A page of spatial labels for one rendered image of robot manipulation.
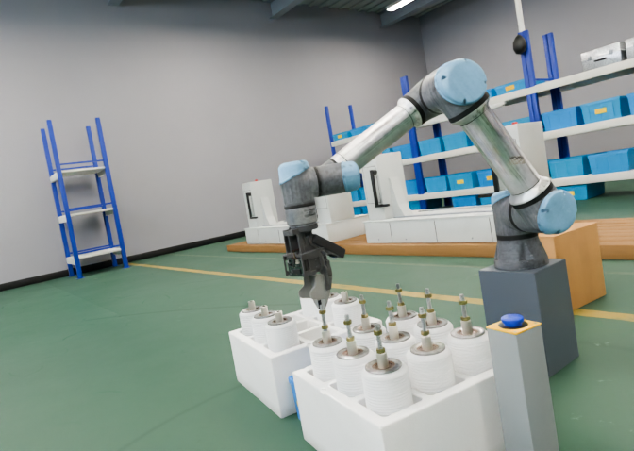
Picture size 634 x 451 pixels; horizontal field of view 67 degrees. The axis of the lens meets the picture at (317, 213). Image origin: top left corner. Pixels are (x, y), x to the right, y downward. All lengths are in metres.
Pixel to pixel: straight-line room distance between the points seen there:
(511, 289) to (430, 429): 0.60
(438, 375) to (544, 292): 0.54
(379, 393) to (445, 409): 0.14
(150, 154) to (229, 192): 1.39
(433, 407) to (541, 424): 0.19
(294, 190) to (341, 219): 3.49
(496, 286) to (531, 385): 0.57
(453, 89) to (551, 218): 0.42
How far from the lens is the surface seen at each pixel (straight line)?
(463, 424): 1.11
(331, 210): 4.54
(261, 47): 8.94
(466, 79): 1.27
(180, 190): 7.69
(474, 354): 1.14
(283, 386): 1.46
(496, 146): 1.32
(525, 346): 0.99
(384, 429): 0.98
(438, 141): 6.86
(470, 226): 3.40
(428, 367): 1.07
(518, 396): 1.02
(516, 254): 1.51
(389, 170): 4.06
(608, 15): 9.86
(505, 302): 1.54
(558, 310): 1.58
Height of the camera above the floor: 0.64
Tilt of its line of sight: 3 degrees down
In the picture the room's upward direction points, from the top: 10 degrees counter-clockwise
